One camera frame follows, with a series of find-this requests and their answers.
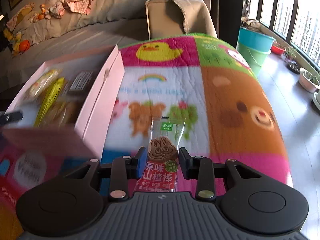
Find pink potted plant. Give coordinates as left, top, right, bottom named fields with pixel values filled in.
left=298, top=68, right=319, bottom=93

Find green plastic bucket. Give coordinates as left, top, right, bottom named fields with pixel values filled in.
left=236, top=42, right=271, bottom=76

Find yellow plush toy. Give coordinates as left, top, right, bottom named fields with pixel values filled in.
left=3, top=27, right=22, bottom=56

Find yellow snack bar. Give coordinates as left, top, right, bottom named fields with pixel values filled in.
left=34, top=77, right=65, bottom=127

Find orange toy ball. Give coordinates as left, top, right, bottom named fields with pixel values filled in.
left=19, top=40, right=31, bottom=53

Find brown bread loaf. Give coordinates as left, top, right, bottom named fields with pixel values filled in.
left=40, top=101, right=83, bottom=127

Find red plastic basin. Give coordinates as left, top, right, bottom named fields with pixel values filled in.
left=271, top=42, right=286, bottom=55

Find pink crumpled clothes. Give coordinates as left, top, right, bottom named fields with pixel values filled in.
left=48, top=0, right=94, bottom=18

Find peanut brittle bar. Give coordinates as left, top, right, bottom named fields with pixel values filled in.
left=24, top=69, right=62, bottom=100

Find colourful cartoon play mat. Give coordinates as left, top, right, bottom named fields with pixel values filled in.
left=0, top=32, right=295, bottom=215

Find teal plastic basin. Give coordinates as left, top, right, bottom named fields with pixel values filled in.
left=238, top=27, right=276, bottom=52

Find long grey pillow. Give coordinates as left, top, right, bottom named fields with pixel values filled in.
left=22, top=0, right=147, bottom=44

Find grey sofa bed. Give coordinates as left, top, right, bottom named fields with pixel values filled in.
left=0, top=0, right=168, bottom=91

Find beige draped armchair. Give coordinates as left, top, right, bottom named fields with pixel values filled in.
left=145, top=0, right=217, bottom=39

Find pink yellow cushion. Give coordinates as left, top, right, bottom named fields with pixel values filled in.
left=6, top=2, right=35, bottom=32

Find red hawthorn stick snack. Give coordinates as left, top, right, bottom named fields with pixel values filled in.
left=135, top=116, right=185, bottom=192

